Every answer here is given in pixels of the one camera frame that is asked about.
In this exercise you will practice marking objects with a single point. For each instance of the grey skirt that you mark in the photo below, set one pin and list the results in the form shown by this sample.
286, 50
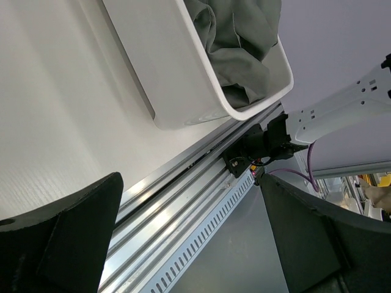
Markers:
237, 36

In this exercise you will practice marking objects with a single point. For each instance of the white slotted cable duct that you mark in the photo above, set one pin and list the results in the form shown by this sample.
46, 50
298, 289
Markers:
174, 264

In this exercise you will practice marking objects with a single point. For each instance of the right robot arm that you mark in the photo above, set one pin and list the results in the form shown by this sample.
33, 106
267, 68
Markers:
293, 132

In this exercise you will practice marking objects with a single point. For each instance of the aluminium rail base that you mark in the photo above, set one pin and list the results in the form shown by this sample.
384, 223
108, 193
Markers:
145, 238

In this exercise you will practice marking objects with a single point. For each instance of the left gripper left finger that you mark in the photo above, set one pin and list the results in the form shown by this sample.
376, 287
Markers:
61, 246

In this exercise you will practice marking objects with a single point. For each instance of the white plastic basket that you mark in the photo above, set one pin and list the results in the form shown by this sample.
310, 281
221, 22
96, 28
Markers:
167, 56

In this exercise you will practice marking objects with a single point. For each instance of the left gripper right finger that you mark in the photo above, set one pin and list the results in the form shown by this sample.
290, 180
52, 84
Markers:
323, 247

